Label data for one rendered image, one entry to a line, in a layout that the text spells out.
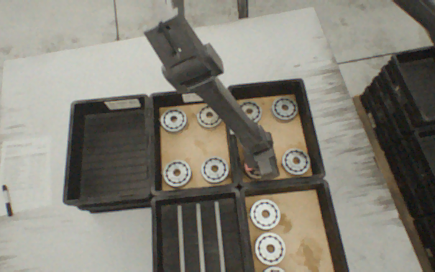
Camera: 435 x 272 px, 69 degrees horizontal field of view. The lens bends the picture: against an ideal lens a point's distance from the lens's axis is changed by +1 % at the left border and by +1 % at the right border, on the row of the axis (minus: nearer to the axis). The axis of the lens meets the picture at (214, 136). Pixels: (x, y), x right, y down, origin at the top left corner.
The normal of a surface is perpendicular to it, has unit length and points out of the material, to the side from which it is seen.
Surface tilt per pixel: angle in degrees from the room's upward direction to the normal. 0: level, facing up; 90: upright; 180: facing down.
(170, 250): 0
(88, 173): 0
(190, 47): 57
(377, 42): 0
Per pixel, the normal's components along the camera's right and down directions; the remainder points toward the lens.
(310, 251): -0.03, -0.37
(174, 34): -0.10, 0.58
